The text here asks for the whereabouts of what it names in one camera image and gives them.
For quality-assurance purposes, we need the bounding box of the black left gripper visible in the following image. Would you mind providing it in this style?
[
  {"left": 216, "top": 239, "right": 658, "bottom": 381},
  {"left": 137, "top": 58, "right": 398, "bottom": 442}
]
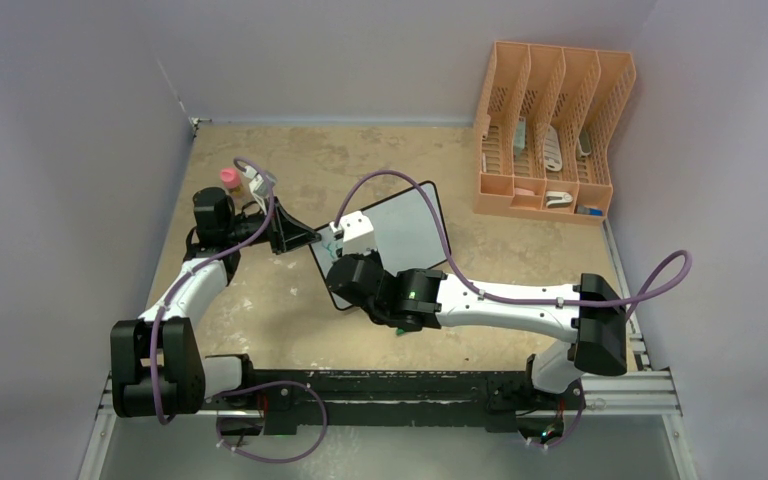
[{"left": 225, "top": 197, "right": 320, "bottom": 255}]

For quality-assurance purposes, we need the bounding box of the white whiteboard black frame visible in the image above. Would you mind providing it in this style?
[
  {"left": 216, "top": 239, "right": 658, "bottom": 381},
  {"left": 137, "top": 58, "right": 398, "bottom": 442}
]
[{"left": 307, "top": 181, "right": 452, "bottom": 313}]

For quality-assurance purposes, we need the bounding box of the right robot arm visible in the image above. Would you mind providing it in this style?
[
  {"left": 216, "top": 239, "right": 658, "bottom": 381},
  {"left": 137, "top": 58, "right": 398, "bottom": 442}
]
[{"left": 325, "top": 254, "right": 627, "bottom": 407}]

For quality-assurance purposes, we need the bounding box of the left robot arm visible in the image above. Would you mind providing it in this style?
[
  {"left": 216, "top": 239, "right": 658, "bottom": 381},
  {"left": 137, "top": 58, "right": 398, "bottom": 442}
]
[{"left": 110, "top": 187, "right": 321, "bottom": 423}]

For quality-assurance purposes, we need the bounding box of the pink lid crayon bottle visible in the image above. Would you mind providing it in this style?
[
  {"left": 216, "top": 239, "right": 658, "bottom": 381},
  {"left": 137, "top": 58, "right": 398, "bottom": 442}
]
[{"left": 219, "top": 168, "right": 245, "bottom": 203}]

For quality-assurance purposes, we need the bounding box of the white stapler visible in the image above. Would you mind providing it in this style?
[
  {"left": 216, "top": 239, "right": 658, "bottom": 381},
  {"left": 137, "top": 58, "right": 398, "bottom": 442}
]
[{"left": 545, "top": 191, "right": 574, "bottom": 209}]

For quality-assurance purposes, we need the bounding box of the white perforated object in organizer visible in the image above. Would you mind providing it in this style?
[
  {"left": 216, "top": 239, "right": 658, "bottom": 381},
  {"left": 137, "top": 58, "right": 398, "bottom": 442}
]
[{"left": 543, "top": 124, "right": 563, "bottom": 173}]

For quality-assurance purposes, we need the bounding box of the peach plastic file organizer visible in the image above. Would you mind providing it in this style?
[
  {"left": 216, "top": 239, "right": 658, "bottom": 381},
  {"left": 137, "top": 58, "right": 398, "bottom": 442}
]
[{"left": 473, "top": 41, "right": 636, "bottom": 225}]

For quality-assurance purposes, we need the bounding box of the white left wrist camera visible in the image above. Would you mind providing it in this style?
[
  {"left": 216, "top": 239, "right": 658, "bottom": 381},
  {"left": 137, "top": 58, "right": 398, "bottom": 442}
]
[{"left": 244, "top": 167, "right": 276, "bottom": 199}]

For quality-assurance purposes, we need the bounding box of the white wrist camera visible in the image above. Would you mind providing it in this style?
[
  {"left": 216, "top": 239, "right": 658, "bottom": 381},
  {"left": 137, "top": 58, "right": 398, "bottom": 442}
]
[
  {"left": 329, "top": 211, "right": 377, "bottom": 258},
  {"left": 244, "top": 167, "right": 276, "bottom": 199}
]

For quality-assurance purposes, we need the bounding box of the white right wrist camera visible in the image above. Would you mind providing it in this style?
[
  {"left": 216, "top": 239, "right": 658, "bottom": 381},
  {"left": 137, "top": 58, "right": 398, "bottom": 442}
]
[{"left": 329, "top": 211, "right": 377, "bottom": 258}]

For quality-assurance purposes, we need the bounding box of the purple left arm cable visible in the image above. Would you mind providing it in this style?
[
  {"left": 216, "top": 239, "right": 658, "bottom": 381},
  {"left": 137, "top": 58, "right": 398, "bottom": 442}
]
[{"left": 150, "top": 156, "right": 329, "bottom": 465}]

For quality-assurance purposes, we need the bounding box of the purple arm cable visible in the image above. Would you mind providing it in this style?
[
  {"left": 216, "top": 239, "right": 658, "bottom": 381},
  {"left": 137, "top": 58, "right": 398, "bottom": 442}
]
[
  {"left": 334, "top": 169, "right": 693, "bottom": 452},
  {"left": 150, "top": 156, "right": 329, "bottom": 465}
]

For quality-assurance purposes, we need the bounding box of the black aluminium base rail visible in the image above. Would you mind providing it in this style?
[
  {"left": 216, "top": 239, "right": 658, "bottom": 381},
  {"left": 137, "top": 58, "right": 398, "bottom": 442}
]
[{"left": 95, "top": 367, "right": 683, "bottom": 439}]

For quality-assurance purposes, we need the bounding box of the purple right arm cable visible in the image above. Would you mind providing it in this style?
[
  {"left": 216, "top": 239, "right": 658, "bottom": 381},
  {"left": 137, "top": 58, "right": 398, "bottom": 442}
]
[{"left": 334, "top": 169, "right": 693, "bottom": 452}]

